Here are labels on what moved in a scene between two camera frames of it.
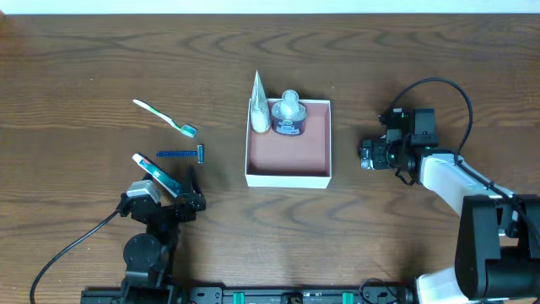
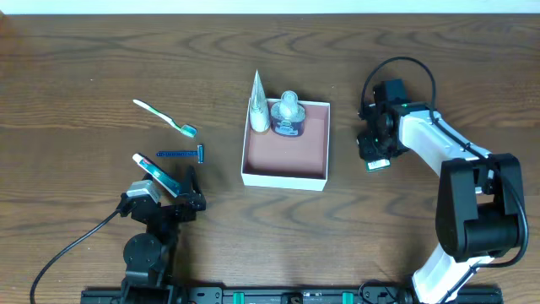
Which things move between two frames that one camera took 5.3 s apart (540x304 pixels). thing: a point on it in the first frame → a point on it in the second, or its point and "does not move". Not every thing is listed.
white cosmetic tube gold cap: x=261 y=112 does not move
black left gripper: x=170 y=206 does not move
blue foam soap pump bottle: x=288 y=115 does not move
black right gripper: x=375 y=154 → x=367 y=143
